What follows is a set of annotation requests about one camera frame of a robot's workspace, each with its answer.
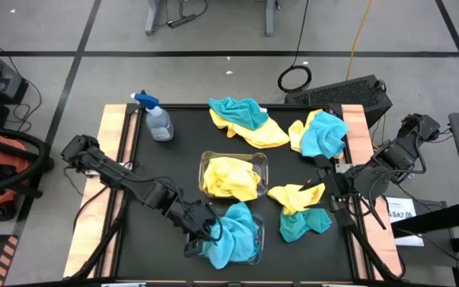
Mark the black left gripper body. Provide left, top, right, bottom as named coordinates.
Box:
left=179, top=201, right=221, bottom=246

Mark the grey desk leg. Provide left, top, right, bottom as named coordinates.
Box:
left=144, top=0, right=165, bottom=36
left=264, top=0, right=277, bottom=37

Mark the black computer tower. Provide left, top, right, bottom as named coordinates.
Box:
left=284, top=74, right=394, bottom=128

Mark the white paper sign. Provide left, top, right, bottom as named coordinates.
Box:
left=384, top=196, right=425, bottom=247

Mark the clear plastic basket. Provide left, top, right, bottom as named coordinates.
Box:
left=187, top=210, right=266, bottom=266
left=198, top=150, right=269, bottom=200

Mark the spray bottle blue trigger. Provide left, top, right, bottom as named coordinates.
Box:
left=130, top=92, right=175, bottom=143

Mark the orange vacuum cleaner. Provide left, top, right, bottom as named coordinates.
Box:
left=0, top=124, right=55, bottom=222

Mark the teal microfiber towel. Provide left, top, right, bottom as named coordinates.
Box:
left=279, top=206, right=333, bottom=243
left=207, top=96, right=270, bottom=132

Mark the black table mat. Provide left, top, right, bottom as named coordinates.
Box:
left=127, top=107, right=352, bottom=282

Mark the black power strip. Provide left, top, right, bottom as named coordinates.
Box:
left=167, top=14, right=198, bottom=29

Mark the black coiled cable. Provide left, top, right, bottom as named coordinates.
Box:
left=277, top=0, right=313, bottom=93

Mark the yellow cable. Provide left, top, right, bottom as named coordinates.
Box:
left=345, top=0, right=374, bottom=81

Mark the light blue microfiber towel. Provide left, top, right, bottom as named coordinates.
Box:
left=209, top=201, right=261, bottom=248
left=202, top=234, right=254, bottom=270
left=300, top=111, right=349, bottom=159

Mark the black metal beam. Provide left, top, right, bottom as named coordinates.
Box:
left=390, top=201, right=459, bottom=240

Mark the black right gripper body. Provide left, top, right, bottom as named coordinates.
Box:
left=314, top=154, right=357, bottom=204

